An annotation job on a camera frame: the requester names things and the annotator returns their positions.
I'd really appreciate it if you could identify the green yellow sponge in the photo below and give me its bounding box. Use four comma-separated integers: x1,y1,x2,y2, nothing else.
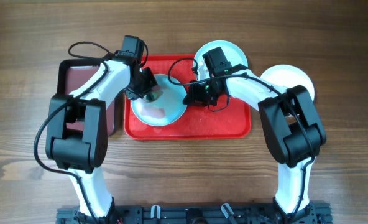
144,90,162,103

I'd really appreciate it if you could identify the light blue plate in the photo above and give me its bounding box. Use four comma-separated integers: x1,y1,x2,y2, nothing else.
194,40,249,81
131,74,187,126

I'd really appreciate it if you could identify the light blue back plate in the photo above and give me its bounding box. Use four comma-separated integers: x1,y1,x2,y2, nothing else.
194,40,249,81

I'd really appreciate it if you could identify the white plate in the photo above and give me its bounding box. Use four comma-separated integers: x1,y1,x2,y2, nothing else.
260,64,315,101

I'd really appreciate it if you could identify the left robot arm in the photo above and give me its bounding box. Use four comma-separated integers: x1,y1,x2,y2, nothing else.
42,50,156,223

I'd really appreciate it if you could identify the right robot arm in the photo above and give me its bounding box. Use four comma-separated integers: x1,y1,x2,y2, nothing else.
189,62,326,222

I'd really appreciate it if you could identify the red plastic tray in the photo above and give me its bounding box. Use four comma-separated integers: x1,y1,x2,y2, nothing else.
124,54,252,141

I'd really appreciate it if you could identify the dark maroon tray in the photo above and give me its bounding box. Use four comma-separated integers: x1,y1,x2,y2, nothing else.
57,59,116,136

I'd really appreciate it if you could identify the black mounting base rail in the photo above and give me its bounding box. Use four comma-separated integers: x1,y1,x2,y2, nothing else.
55,202,333,224

